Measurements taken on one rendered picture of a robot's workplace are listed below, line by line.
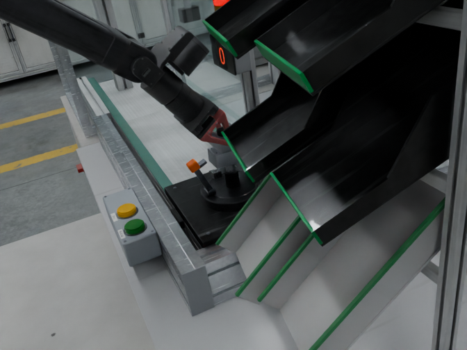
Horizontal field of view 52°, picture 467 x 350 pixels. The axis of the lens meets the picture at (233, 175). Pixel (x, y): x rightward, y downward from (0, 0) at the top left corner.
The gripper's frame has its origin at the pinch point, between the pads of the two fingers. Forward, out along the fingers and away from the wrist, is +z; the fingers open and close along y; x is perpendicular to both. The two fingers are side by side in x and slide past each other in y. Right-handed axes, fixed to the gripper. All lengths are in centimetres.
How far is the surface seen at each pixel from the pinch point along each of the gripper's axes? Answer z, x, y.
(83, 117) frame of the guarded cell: 2, 24, 83
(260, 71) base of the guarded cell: 52, -34, 97
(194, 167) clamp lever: -1.4, 8.2, -0.9
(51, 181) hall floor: 63, 95, 244
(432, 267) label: 1, -3, -50
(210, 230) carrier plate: 5.0, 15.3, -9.2
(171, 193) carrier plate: 3.9, 16.4, 8.6
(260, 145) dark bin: -11.4, -1.6, -27.2
